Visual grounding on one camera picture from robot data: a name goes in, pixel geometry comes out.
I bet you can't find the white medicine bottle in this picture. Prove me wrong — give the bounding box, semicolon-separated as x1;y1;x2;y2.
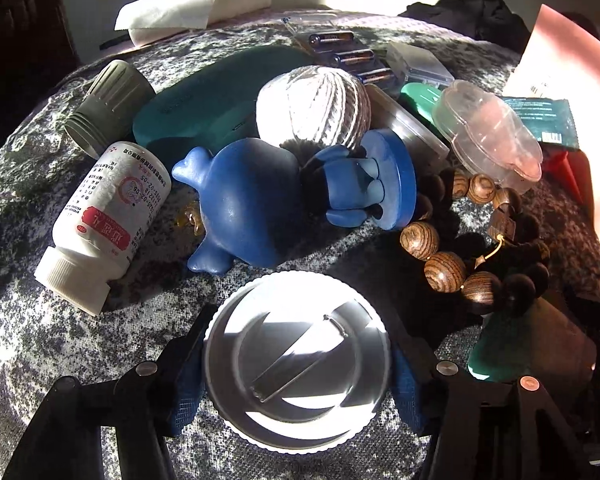
34;141;172;317

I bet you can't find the small clear plastic box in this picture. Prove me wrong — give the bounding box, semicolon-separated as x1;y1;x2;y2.
386;41;455;87

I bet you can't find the wooden bead bracelet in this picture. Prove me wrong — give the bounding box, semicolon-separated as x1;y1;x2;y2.
400;167;552;316

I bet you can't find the white twine ball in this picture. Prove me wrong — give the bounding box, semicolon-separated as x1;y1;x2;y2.
256;66;372;153

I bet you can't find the small amber trinket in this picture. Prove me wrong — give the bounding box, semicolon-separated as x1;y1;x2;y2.
172;204;204;237

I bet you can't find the clear rounded plastic case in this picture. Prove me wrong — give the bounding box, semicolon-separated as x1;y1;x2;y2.
432;79;545;195

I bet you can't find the clear battery blister pack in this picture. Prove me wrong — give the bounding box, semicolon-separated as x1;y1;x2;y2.
281;15;402;95

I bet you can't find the red plastic piece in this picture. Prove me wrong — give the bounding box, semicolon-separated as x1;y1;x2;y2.
544;149;587;203

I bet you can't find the green plastic piece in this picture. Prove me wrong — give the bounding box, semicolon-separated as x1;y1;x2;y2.
467;300;537;382

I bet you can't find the white round ribbed lid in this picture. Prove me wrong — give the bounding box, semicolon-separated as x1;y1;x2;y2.
202;270;394;456

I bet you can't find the grey mottled blanket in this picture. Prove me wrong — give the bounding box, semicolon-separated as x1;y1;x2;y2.
0;7;600;480

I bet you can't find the black cloth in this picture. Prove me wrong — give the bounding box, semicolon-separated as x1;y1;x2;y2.
397;0;532;54

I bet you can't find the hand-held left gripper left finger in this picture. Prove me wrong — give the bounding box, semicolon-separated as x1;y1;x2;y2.
2;304;220;480

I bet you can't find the clear rectangular plastic box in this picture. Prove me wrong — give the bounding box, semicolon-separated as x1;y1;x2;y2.
365;84;451;173

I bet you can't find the teal glasses case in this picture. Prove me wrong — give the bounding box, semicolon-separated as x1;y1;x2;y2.
132;44;327;162

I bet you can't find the grey ribbed cap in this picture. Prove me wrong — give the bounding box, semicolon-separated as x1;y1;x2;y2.
62;59;156;158

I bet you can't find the blue figurine with round base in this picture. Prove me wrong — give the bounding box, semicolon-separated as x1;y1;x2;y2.
171;128;419;276

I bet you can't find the teal foil packet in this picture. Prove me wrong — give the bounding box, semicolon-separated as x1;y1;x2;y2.
500;95;581;151

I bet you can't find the pink paper sheet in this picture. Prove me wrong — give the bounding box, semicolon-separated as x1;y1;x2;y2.
510;4;600;281

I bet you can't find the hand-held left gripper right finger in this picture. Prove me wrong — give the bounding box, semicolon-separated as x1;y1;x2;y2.
389;327;600;480

